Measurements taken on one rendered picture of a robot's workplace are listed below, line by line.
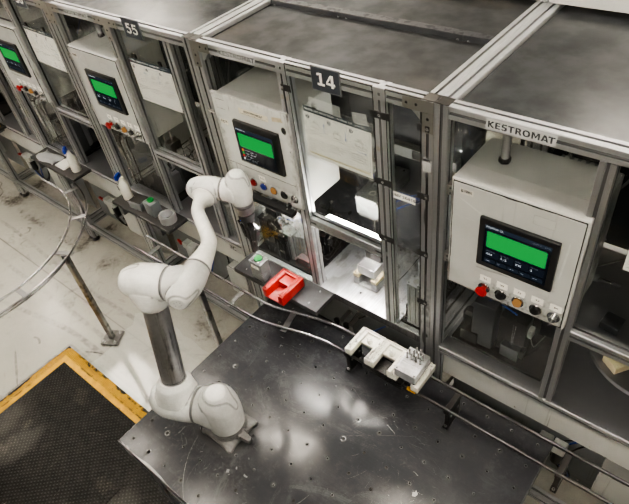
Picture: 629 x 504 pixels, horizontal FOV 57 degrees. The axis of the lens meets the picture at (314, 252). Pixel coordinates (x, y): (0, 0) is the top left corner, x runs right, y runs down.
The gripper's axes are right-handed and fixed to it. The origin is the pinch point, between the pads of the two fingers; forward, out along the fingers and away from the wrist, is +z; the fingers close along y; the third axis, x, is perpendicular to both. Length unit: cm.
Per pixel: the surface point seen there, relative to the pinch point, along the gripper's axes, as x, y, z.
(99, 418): 85, 78, 111
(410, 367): 6, -89, 20
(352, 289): -17, -42, 21
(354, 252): -38, -28, 21
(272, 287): 5.0, -12.1, 17.4
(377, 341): -1, -67, 26
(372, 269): -24, -50, 9
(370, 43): -39, -45, -89
